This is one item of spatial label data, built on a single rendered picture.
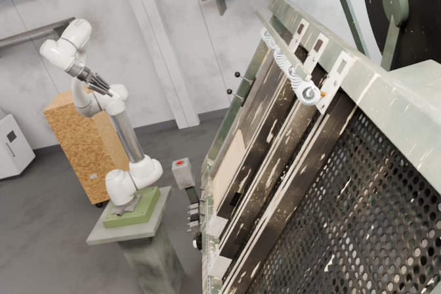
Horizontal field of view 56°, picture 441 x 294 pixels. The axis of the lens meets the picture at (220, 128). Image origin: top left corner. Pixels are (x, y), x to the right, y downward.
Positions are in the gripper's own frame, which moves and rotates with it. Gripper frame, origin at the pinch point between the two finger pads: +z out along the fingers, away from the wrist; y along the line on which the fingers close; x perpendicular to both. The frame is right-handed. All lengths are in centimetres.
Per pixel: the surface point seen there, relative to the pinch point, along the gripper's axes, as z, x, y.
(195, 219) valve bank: 89, 34, -12
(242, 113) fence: 71, -25, 28
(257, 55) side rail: 61, -48, 60
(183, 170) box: 78, 41, 29
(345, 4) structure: 79, -106, 72
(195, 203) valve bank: 90, 38, 4
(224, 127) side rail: 80, 2, 45
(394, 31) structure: 59, -124, -20
